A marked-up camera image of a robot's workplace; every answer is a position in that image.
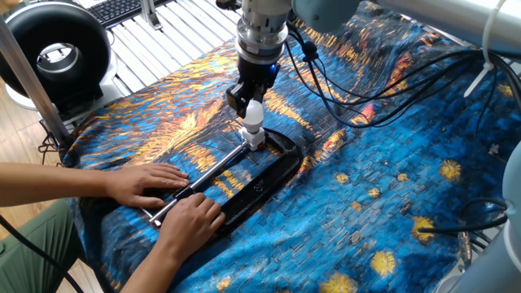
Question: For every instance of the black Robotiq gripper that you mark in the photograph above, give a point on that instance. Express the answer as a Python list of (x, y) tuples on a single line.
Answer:
[(258, 75)]

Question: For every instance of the white light bulb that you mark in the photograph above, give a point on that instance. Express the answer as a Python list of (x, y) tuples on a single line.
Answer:
[(253, 116)]

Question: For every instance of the person's right forearm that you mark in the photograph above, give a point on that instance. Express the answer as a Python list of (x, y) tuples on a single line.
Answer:
[(150, 274)]

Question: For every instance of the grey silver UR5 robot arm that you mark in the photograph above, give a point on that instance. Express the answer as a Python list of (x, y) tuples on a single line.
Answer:
[(407, 16)]

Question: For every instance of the person's left hand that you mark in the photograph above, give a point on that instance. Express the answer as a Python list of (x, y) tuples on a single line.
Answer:
[(142, 185)]

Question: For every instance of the person's right hand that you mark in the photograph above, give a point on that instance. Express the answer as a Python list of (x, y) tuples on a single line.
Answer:
[(189, 226)]

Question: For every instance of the starry night painted tablecloth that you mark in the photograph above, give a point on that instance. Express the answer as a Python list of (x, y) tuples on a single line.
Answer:
[(366, 183)]

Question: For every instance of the black computer keyboard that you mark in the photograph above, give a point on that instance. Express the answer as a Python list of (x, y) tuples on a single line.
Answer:
[(118, 10)]

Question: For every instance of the green trousers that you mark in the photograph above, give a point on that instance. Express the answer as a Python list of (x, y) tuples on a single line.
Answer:
[(36, 252)]

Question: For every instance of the aluminium frame post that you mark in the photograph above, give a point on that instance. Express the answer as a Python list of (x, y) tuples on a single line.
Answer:
[(150, 16), (28, 77)]

